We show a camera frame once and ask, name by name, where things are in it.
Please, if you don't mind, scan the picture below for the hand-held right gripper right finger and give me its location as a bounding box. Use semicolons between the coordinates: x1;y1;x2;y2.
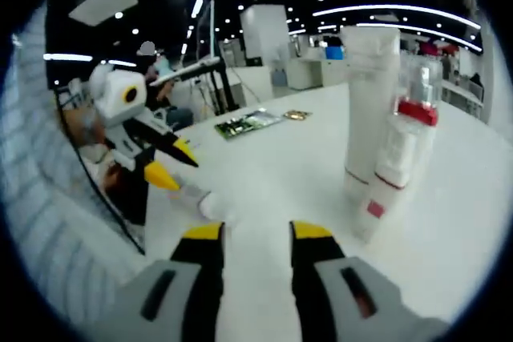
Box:
289;219;450;342

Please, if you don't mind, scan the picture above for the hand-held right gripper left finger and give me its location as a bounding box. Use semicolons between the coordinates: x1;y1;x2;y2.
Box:
95;221;225;342

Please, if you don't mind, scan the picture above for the clear skincare bottle white cap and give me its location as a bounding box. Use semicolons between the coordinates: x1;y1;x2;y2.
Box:
167;181;228;221

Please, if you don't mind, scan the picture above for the green black foil packet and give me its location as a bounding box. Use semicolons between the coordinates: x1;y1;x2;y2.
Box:
214;108;284;142

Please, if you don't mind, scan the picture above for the clear skincare jar red lid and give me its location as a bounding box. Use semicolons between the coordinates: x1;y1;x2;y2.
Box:
394;55;444;127

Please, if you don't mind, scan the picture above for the white skincare tube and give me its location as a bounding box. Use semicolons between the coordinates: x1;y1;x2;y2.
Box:
340;24;402;209

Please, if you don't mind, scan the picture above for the person's left hand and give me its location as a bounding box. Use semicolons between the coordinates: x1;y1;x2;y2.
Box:
63;108;122;191

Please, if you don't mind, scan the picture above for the person's white knitted sweater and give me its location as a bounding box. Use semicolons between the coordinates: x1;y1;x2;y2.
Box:
0;9;145;319

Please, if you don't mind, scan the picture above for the gold foil packet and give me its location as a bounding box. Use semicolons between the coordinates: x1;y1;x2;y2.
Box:
283;108;313;121

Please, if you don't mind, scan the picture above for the black cable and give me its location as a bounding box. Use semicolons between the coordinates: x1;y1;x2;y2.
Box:
53;87;146;255

